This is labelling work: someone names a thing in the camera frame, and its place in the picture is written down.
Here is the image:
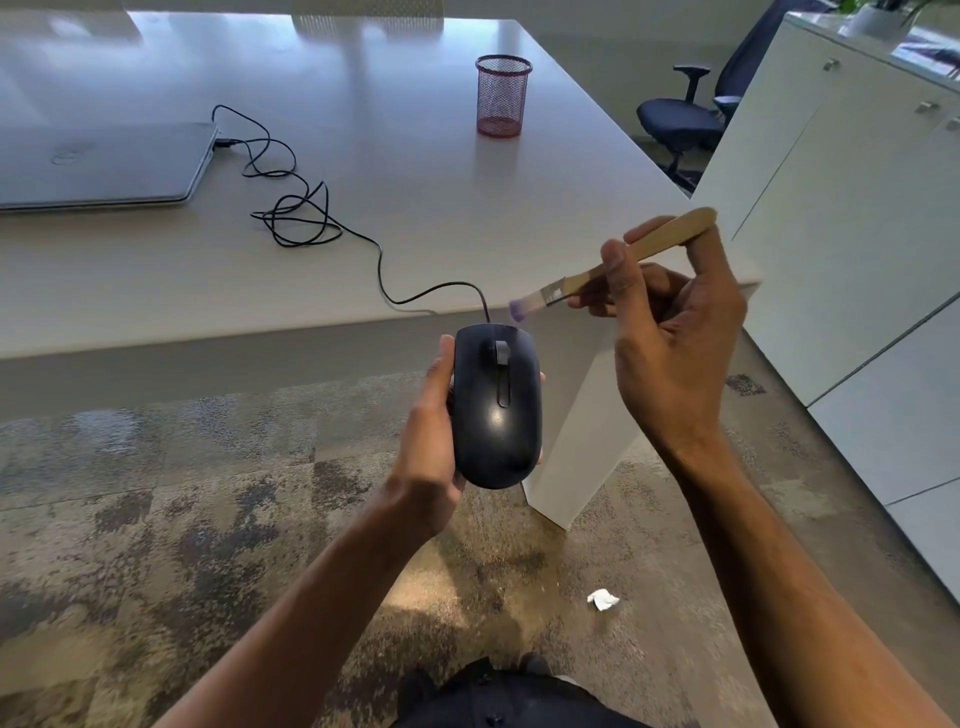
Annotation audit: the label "person's right forearm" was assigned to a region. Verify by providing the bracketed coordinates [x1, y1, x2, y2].
[660, 423, 955, 728]

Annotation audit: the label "wooden handled brush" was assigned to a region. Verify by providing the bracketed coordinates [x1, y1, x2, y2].
[508, 207, 720, 321]

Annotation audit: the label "black computer mouse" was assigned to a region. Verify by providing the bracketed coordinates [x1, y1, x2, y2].
[448, 322, 544, 492]

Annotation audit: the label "white table leg panel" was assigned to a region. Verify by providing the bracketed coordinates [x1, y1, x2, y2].
[522, 283, 765, 529]

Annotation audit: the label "dark blue office chair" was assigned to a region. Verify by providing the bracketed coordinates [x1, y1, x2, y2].
[636, 0, 840, 194]

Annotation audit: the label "person's left hand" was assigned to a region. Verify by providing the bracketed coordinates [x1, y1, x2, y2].
[384, 333, 547, 543]

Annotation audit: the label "person's left forearm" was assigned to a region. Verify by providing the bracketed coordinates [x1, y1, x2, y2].
[152, 480, 421, 728]

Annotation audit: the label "red mesh pen holder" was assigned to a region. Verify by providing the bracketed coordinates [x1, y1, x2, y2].
[474, 54, 534, 139]

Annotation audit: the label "person's right hand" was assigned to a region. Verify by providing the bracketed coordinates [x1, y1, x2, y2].
[567, 215, 750, 456]

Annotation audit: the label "black mouse cable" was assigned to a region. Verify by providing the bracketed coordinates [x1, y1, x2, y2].
[211, 104, 495, 327]

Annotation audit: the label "white plant pot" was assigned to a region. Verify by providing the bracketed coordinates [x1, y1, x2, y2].
[837, 0, 933, 43]

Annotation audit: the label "white cabinet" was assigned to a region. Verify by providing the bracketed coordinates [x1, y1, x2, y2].
[688, 10, 960, 603]

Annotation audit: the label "silver laptop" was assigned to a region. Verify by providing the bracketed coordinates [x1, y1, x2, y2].
[0, 121, 221, 214]

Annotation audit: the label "black trousers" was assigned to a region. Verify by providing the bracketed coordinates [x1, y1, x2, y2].
[392, 657, 648, 728]

